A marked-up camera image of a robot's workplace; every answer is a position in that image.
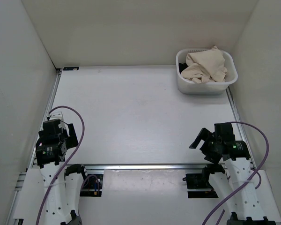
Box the purple cable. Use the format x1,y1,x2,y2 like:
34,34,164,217
35,105,86,225
202,121,269,225

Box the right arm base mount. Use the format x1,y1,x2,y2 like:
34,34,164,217
182,167,218,199

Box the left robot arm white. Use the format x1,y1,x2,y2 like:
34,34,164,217
14,118,89,225

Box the black trousers in basket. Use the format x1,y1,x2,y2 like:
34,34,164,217
178,63,188,74

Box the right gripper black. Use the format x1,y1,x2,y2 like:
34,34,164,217
189,127,222,164

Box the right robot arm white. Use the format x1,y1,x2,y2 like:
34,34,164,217
189,121,276,225

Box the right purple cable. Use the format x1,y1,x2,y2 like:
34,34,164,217
202,121,269,225

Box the beige trousers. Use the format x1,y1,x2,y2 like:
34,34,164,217
181,46,227,84

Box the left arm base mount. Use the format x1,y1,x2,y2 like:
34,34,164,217
80,170,104,197

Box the dark corner sticker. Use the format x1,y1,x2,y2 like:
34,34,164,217
63,67,79,71

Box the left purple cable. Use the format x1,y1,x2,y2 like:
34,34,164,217
35,105,86,225

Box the white plastic basket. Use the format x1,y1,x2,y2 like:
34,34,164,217
176,48,238,95

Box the aluminium front rail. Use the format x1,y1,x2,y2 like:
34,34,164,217
14,163,228,195

